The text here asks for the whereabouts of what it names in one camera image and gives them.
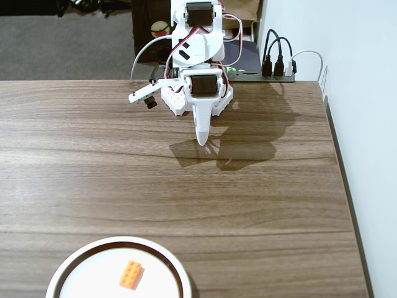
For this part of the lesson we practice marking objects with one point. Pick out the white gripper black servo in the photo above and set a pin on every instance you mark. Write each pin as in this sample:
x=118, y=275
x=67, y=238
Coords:
x=203, y=85

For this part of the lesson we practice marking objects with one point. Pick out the orange lego block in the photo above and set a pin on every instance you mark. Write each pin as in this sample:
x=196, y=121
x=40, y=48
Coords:
x=131, y=275

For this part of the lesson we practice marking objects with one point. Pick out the black electronics box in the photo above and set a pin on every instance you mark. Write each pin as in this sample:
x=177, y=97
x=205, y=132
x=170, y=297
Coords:
x=248, y=56

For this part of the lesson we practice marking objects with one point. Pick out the round red white object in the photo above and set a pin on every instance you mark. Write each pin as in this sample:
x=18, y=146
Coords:
x=158, y=29

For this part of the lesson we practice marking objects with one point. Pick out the dark cabinet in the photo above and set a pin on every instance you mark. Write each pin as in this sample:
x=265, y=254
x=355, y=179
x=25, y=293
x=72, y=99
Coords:
x=142, y=31

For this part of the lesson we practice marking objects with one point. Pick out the brown paper bag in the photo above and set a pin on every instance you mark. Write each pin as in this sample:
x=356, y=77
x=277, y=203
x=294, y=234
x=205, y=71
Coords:
x=245, y=12

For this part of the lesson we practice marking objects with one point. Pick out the black equipment pile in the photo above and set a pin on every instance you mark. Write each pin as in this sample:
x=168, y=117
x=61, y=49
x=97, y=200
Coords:
x=31, y=6

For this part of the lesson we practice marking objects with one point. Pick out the wrist camera on white mount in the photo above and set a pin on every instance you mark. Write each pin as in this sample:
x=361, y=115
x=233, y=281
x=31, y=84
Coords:
x=144, y=93

